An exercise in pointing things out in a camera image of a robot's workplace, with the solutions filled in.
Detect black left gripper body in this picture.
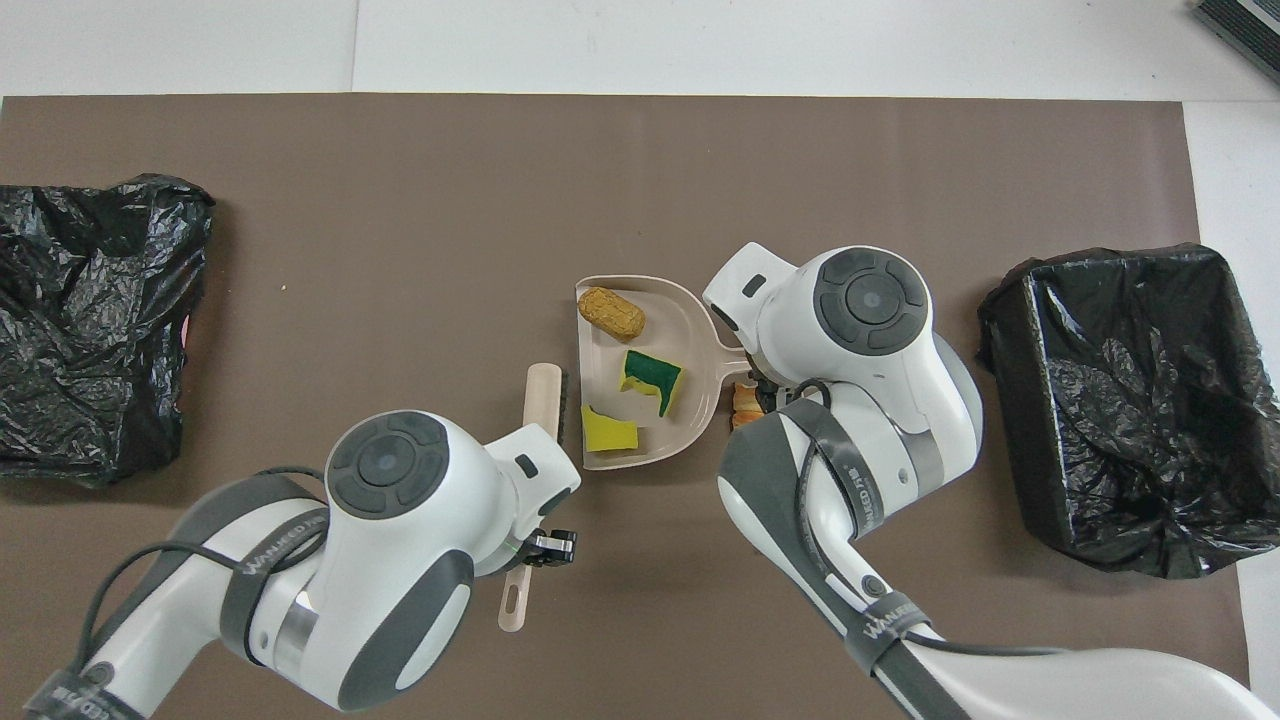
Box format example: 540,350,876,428
515,528,579,571

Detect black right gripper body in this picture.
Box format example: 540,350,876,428
745,365,791,411

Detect beige plastic dustpan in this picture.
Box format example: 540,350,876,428
575,275,751,472

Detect green and yellow sponge piece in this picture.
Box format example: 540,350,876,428
619,349,684,418

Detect beige hand brush black bristles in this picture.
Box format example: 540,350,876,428
498,363,571,633

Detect brown peanut toy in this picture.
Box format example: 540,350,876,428
578,287,647,342

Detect open bin with black bag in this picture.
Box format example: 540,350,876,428
977,243,1280,581

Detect brown table mat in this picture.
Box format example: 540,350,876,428
0,95,1253,720

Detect box covered by black bag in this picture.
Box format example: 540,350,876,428
0,174,216,489

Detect dark ribbed device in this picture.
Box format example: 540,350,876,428
1195,0,1280,56

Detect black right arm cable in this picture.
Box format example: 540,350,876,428
795,378,1071,720

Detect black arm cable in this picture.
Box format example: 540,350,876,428
795,378,1071,720
75,465,331,720

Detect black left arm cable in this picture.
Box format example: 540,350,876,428
75,465,331,720

